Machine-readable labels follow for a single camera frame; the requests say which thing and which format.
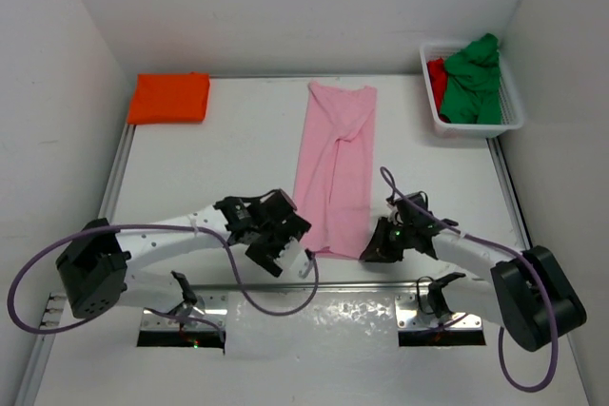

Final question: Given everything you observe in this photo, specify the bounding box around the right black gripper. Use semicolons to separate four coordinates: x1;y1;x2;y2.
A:
361;218;414;264

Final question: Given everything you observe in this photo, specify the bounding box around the pink t shirt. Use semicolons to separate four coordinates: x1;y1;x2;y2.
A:
294;82;377;260

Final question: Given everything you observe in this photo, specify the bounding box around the green t shirt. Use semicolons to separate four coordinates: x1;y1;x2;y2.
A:
440;33;501;125

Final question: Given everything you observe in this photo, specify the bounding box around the orange t shirt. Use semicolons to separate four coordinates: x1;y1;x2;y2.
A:
127;72;210;126

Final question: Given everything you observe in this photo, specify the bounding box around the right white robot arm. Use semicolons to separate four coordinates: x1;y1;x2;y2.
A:
360;192;587;352

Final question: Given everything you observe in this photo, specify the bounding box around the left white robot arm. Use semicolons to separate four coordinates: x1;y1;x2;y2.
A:
56;189;311;320

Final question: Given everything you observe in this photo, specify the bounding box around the white front cover board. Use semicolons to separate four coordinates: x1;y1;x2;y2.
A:
36;293;587;405

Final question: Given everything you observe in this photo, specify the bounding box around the white plastic laundry basket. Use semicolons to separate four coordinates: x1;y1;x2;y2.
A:
420;33;524;139

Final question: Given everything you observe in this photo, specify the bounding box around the red t shirt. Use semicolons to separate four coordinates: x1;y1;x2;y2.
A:
426;58;448;114

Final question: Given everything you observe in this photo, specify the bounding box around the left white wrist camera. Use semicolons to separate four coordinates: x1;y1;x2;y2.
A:
276;239;313;280

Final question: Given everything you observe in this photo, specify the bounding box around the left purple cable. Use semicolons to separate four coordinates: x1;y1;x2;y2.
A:
6;223;320;335

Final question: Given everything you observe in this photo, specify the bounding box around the purple cable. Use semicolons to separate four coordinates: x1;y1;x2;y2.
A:
379;166;560;393
6;223;320;335

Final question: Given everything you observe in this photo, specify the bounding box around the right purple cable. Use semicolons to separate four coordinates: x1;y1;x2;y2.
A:
379;166;560;393

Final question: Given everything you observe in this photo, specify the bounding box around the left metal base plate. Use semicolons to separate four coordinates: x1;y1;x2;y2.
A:
140;291;228;332

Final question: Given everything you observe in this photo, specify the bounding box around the metal base plate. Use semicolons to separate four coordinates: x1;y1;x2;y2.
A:
140;291;228;332
394;288;482;332

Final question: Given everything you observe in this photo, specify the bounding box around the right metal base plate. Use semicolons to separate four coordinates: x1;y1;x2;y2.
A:
394;288;482;332

